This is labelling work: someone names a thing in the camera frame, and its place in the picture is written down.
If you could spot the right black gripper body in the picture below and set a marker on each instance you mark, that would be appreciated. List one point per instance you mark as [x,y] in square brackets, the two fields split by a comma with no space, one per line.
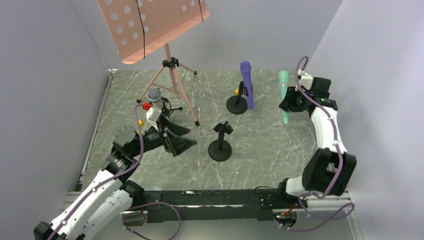
[291,101]

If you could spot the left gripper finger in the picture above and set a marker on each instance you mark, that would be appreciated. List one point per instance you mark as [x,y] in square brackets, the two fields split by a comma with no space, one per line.
[178,145]
[175,128]

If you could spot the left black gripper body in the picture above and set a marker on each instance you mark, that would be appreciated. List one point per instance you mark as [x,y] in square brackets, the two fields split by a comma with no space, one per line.
[167,139]

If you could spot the teal microphone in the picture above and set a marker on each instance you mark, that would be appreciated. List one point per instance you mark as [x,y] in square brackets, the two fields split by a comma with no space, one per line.
[283,81]

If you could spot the glitter silver microphone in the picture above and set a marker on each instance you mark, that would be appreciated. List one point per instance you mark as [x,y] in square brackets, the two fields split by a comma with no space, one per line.
[154,95]

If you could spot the black round-base mic stand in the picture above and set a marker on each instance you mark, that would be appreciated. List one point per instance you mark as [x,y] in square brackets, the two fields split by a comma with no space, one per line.
[237,104]

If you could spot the purple microphone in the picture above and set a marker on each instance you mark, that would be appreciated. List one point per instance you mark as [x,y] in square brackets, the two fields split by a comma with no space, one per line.
[246,70]

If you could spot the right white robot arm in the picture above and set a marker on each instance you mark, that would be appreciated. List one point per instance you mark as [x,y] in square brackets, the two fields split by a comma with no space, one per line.
[331,166]

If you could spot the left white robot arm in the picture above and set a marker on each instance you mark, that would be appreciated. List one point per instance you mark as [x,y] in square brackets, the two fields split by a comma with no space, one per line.
[111,191]

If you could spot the pink music stand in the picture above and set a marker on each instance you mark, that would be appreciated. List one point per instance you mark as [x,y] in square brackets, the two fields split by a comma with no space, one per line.
[140,27]

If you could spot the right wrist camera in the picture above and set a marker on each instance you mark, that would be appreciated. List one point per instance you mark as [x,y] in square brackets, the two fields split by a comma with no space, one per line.
[305,79]

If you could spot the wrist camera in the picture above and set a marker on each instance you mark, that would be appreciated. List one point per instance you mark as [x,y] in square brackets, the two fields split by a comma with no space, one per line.
[305,79]
[153,113]

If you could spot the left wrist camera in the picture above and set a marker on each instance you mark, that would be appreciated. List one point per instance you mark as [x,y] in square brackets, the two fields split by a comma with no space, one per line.
[153,113]

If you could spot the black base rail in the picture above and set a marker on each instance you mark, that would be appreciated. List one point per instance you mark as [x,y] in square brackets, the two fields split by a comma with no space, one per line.
[158,206]

